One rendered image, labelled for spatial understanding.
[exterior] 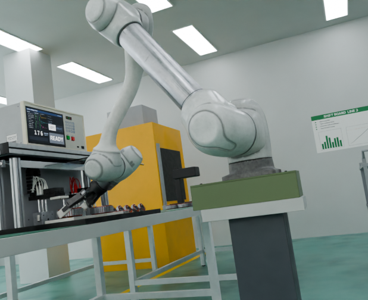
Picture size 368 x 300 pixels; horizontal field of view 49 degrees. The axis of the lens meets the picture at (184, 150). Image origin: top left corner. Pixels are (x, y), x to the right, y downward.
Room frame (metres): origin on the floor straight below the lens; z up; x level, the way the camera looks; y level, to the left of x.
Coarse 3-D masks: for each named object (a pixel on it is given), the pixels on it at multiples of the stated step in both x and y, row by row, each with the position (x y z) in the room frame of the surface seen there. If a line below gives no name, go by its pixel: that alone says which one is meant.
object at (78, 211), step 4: (72, 208) 1.72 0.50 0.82; (76, 208) 1.72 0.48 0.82; (80, 208) 1.74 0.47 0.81; (68, 212) 1.71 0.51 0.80; (72, 212) 1.71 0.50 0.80; (76, 212) 1.72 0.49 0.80; (80, 212) 1.74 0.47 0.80; (64, 216) 1.71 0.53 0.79; (68, 216) 1.71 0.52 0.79; (72, 216) 1.72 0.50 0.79
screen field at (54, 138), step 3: (51, 135) 1.88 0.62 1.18; (54, 135) 1.90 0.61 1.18; (57, 135) 1.92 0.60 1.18; (60, 135) 1.95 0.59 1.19; (63, 135) 1.97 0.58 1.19; (51, 138) 1.88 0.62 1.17; (54, 138) 1.90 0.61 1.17; (57, 138) 1.92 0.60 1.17; (60, 138) 1.94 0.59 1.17; (63, 138) 1.96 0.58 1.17; (51, 141) 1.88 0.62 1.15; (54, 141) 1.90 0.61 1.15; (57, 141) 1.92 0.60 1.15; (60, 141) 1.94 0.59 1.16; (63, 141) 1.96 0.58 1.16; (63, 144) 1.96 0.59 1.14
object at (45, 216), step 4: (36, 212) 1.78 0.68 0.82; (40, 212) 1.77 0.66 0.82; (44, 212) 1.78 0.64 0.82; (48, 212) 1.81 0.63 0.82; (52, 212) 1.83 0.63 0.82; (36, 216) 1.78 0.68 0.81; (40, 216) 1.77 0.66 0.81; (44, 216) 1.78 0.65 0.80; (48, 216) 1.81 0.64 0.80; (52, 216) 1.83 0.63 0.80; (36, 220) 1.78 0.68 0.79; (40, 220) 1.77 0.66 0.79; (44, 220) 1.78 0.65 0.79; (48, 220) 1.81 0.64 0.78; (36, 224) 1.78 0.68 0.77
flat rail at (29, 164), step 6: (24, 162) 1.66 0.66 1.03; (30, 162) 1.69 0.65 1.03; (36, 162) 1.73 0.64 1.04; (42, 162) 1.76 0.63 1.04; (48, 162) 1.80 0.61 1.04; (54, 162) 1.84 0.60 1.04; (42, 168) 1.77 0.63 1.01; (48, 168) 1.80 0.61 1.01; (54, 168) 1.83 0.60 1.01; (60, 168) 1.87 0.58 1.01; (66, 168) 1.91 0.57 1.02; (72, 168) 1.95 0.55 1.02; (78, 168) 2.00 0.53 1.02
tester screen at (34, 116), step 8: (32, 112) 1.78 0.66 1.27; (40, 112) 1.83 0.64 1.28; (48, 112) 1.88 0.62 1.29; (32, 120) 1.77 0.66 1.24; (40, 120) 1.82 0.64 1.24; (48, 120) 1.87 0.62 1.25; (56, 120) 1.93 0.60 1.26; (32, 128) 1.77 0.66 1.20; (40, 128) 1.82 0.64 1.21; (48, 128) 1.87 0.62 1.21; (40, 136) 1.82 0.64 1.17; (48, 136) 1.86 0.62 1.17; (56, 144) 1.91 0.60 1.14; (64, 144) 1.97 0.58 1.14
